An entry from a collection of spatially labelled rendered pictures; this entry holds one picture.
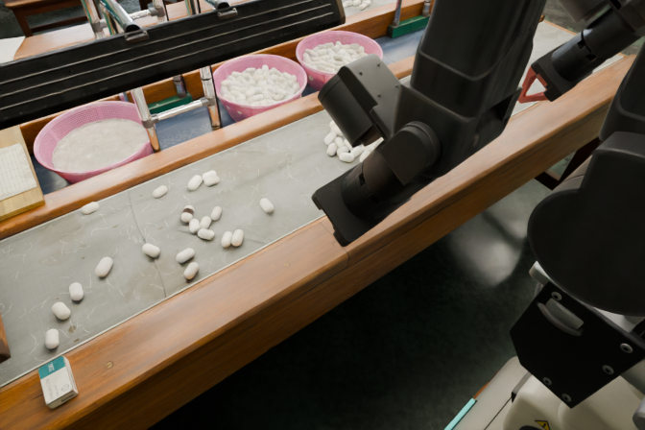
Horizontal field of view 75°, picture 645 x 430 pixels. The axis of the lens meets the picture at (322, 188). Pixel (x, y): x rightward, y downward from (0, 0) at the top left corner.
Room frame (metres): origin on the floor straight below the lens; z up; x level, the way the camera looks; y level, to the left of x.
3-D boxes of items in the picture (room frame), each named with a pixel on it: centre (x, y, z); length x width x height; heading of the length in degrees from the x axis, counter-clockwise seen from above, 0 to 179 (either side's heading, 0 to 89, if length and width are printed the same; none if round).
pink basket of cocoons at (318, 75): (1.20, -0.04, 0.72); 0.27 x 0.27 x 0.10
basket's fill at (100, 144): (0.77, 0.54, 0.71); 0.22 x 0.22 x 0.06
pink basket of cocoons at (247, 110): (1.03, 0.19, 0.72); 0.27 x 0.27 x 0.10
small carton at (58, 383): (0.21, 0.37, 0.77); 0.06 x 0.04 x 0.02; 37
